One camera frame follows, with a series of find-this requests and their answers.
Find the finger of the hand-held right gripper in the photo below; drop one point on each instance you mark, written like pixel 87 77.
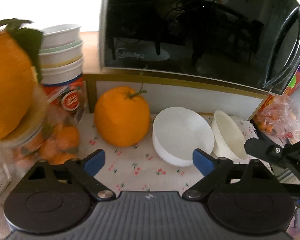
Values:
pixel 260 147

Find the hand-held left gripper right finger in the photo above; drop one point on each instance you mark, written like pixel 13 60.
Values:
pixel 203 162

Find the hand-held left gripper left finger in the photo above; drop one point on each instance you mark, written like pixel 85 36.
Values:
pixel 95 163

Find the cream bowl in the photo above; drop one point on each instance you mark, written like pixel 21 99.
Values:
pixel 228 132

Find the white bowl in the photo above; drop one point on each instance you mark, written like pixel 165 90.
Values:
pixel 182 130

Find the clear bag of orange snacks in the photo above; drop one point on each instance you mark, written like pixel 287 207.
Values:
pixel 282 117

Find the glass jar of small oranges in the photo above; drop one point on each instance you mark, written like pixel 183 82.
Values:
pixel 60 140

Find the cherry print tablecloth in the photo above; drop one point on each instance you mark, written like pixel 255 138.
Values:
pixel 140 165

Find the large orange with stem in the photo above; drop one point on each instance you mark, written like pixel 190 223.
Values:
pixel 120 117

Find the white shelf with gold trim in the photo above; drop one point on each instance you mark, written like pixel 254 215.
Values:
pixel 190 97

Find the red label paper cup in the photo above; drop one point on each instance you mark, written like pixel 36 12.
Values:
pixel 70 100

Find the white paper cup green rim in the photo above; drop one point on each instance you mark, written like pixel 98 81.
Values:
pixel 62 50

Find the large orange with leaves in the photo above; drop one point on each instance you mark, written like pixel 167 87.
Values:
pixel 10 80

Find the black microwave oven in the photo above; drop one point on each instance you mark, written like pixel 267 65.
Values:
pixel 190 30

